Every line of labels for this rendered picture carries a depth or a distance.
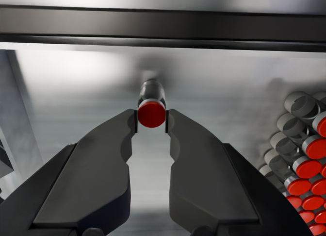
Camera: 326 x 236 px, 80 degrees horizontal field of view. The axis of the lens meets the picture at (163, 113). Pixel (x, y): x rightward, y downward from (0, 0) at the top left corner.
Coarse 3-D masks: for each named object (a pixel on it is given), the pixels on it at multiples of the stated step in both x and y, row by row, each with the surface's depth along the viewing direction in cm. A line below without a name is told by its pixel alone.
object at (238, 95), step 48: (0, 48) 12; (48, 48) 12; (96, 48) 13; (144, 48) 13; (192, 48) 13; (240, 48) 14; (288, 48) 14; (0, 96) 15; (48, 96) 18; (96, 96) 18; (192, 96) 18; (240, 96) 18; (48, 144) 20; (144, 144) 21; (240, 144) 21; (144, 192) 24
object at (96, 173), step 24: (120, 120) 11; (96, 144) 9; (120, 144) 9; (72, 168) 8; (96, 168) 8; (120, 168) 8; (72, 192) 7; (96, 192) 7; (120, 192) 7; (48, 216) 6; (72, 216) 6; (96, 216) 6; (120, 216) 7
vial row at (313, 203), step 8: (312, 96) 18; (320, 96) 18; (320, 160) 18; (320, 176) 18; (312, 184) 18; (320, 184) 18; (312, 192) 18; (320, 192) 19; (304, 200) 19; (312, 200) 19; (320, 200) 19; (296, 208) 21; (304, 208) 20; (312, 208) 20; (304, 216) 20; (312, 216) 20
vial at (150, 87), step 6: (144, 84) 17; (150, 84) 16; (156, 84) 16; (144, 90) 15; (150, 90) 15; (156, 90) 15; (162, 90) 16; (144, 96) 14; (150, 96) 14; (156, 96) 14; (162, 96) 15; (138, 102) 15; (144, 102) 14; (162, 102) 15; (138, 108) 14
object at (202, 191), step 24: (168, 120) 12; (192, 120) 11; (192, 144) 9; (216, 144) 9; (192, 168) 8; (216, 168) 8; (192, 192) 7; (216, 192) 7; (240, 192) 7; (192, 216) 7; (216, 216) 6; (240, 216) 6
